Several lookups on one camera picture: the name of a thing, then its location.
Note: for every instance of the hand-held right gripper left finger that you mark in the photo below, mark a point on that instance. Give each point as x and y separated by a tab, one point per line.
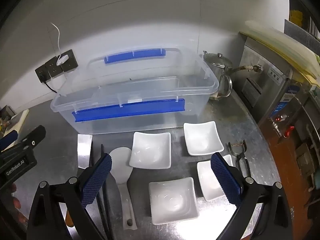
96	180

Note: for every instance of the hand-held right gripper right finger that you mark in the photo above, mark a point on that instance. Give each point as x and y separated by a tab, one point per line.
225	177

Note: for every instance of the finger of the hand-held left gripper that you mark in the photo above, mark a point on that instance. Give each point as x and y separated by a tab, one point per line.
33	136
7	140

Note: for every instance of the white square dish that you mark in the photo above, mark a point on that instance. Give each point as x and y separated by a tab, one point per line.
202	138
173	201
150	151
207	181

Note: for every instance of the person's left hand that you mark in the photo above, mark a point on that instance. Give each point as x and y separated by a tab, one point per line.
17	203

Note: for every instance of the white board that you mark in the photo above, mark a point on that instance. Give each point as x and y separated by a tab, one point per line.
17	122

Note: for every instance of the metal peeler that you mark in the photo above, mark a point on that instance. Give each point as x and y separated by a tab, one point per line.
243	165

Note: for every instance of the black chopstick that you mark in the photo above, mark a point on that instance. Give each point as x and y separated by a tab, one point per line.
106	217
102	151

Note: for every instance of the white rice paddle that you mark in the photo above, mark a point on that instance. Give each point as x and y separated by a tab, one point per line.
122	161

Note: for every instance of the stainless steel appliance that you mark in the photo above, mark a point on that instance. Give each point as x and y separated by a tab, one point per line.
265	85

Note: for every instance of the metal tap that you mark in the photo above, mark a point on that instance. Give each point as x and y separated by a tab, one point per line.
246	68

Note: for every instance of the steel kettle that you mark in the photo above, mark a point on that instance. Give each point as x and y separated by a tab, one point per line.
217	63

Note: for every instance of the stack of pale boards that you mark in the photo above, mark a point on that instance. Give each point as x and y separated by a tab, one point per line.
282	42

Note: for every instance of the grey board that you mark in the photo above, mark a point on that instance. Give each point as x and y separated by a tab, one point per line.
300	30

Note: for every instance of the dark wall socket panel row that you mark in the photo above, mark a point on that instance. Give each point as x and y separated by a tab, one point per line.
53	67

